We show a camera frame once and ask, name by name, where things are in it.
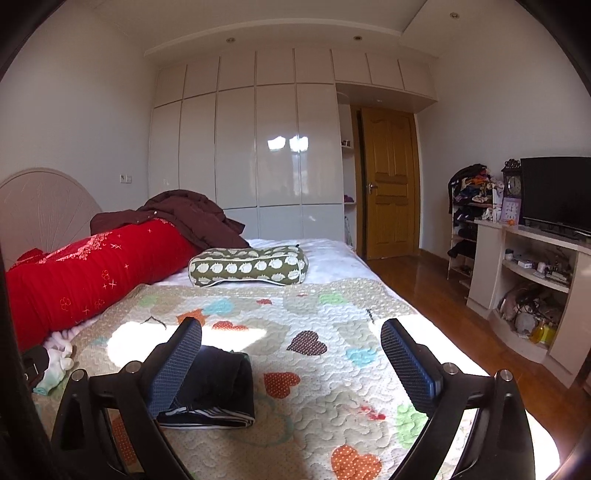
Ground white glossy wardrobe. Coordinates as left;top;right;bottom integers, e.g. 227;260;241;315
147;47;436;248

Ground dark navy striped pants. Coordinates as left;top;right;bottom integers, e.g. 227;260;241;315
156;346;256;429

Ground wooden door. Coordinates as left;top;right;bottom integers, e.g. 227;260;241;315
352;106;421;260

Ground dark maroon garment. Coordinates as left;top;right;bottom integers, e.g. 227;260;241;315
90;189;249;251

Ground green hedgehog pattern bolster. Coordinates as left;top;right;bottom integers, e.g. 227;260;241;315
188;245;308;287

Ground red long bolster pillow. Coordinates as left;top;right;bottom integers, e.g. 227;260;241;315
6;219;197;352

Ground patchwork heart quilt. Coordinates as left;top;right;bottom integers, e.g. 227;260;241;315
32;277;562;480

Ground pale round headboard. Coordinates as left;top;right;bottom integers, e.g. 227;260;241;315
0;168;101;268

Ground white tv cabinet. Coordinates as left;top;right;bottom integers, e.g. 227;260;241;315
467;221;590;387

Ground black television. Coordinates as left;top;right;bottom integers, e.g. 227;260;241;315
520;156;591;236

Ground small purple clock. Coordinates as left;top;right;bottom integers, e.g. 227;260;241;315
500;197;521;226

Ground dark ornate mantel clock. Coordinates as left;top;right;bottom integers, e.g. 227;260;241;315
502;159;522;198

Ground black smartphone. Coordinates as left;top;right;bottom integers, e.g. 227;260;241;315
21;345;50;391

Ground clothes shoe rack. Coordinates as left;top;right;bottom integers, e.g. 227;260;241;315
447;163;503;289

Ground white mint gloves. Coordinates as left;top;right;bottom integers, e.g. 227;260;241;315
33;340;74;396

